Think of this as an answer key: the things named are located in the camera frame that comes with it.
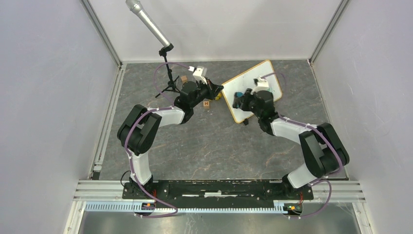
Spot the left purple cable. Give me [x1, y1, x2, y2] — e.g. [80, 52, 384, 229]
[124, 62, 196, 219]

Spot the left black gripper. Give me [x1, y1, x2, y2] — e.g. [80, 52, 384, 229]
[190, 78, 225, 109]

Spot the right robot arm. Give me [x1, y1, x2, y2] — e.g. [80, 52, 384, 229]
[232, 89, 350, 199]

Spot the blue whiteboard eraser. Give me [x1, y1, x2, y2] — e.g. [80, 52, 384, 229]
[234, 92, 244, 99]

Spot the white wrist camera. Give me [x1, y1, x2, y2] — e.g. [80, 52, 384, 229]
[252, 77, 270, 94]
[188, 66, 207, 84]

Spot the silver microphone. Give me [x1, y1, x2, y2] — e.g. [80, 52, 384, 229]
[125, 0, 173, 50]

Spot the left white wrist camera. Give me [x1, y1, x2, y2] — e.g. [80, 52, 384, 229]
[188, 66, 207, 84]

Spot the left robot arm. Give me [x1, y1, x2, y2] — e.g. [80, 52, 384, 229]
[117, 79, 224, 199]

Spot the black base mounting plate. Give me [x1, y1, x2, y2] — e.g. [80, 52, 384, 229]
[122, 179, 314, 209]

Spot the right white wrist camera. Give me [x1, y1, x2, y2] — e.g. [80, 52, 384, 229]
[252, 77, 270, 94]

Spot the black tripod mic stand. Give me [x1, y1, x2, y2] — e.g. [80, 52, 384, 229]
[155, 43, 180, 98]

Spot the aluminium slotted rail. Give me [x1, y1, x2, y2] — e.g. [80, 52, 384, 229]
[74, 180, 366, 215]

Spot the yellow owl puzzle block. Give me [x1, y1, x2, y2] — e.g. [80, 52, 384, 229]
[214, 93, 222, 100]

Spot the yellow framed whiteboard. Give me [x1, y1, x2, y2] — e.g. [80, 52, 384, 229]
[222, 60, 283, 123]

